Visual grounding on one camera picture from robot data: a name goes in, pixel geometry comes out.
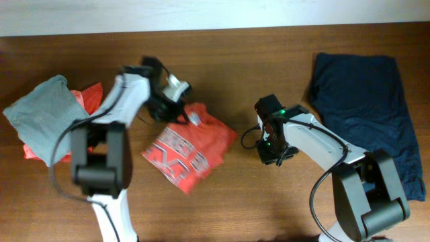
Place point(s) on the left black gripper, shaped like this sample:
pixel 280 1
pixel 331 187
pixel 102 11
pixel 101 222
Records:
pixel 177 112

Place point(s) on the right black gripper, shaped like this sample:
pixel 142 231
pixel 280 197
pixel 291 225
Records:
pixel 269 158

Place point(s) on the orange printed t-shirt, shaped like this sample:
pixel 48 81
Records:
pixel 187 153

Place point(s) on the navy blue folded shirt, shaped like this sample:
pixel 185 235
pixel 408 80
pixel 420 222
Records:
pixel 361 99

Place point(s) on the orange folded shirt under grey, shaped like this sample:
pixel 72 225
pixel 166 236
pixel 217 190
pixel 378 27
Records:
pixel 89 99

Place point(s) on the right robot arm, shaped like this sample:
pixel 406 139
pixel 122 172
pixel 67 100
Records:
pixel 368 195

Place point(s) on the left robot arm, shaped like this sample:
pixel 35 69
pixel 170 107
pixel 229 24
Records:
pixel 101 160

